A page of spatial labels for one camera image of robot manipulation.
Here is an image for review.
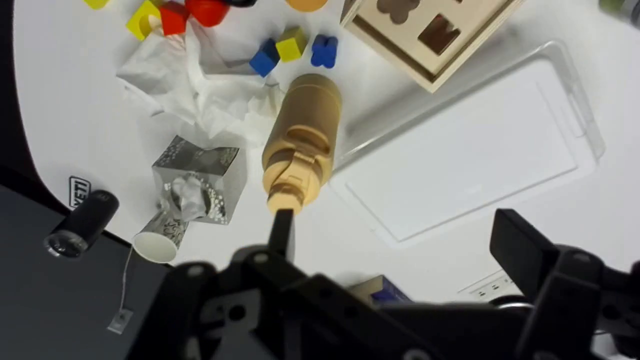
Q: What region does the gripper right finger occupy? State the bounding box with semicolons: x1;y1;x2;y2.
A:
489;209;640;360

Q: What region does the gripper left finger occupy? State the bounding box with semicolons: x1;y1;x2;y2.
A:
127;209;437;360

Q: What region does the tan bottle cap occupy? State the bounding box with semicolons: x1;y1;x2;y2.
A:
261;125;334;217

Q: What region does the tan plastic bottle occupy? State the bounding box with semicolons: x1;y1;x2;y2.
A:
261;73;344;217

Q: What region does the white power strip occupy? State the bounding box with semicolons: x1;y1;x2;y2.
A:
457;269;522;301

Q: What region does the patterned paper cup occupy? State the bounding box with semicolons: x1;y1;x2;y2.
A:
132;210;190;265

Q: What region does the tan and blue box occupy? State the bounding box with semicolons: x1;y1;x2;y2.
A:
347;274;414;306

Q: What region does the silver tissue box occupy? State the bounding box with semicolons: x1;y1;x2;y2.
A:
151;135;242;226

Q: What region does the clear plastic tray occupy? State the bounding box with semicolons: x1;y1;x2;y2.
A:
329;41;607;247

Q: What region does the black tumbler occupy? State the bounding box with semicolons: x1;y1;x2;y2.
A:
43;189;120;260

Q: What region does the crumpled white tissue paper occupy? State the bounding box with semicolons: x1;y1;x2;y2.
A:
116;21;282;147

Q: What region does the blue cube block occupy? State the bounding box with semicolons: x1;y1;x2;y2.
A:
248;38;281;78

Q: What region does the yellow cube block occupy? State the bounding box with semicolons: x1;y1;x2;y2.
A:
275;26;308;63

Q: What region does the blue cross block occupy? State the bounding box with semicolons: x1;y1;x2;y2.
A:
310;34;339;70

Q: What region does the wooden shape sorter box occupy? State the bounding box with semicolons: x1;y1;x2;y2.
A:
340;0;527;95

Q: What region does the green and grey object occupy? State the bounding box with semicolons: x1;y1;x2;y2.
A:
598;0;640;27

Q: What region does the red round block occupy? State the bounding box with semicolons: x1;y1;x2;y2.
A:
184;0;231;28

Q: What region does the red cube block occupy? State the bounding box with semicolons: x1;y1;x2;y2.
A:
159;1;190;37

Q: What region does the orange round block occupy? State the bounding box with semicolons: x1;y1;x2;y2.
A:
284;0;329;13

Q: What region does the yellow arch block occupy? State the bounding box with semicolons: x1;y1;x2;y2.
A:
125;0;162;41

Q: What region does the tea bag string with tag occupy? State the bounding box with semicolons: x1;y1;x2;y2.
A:
107;247;135;335

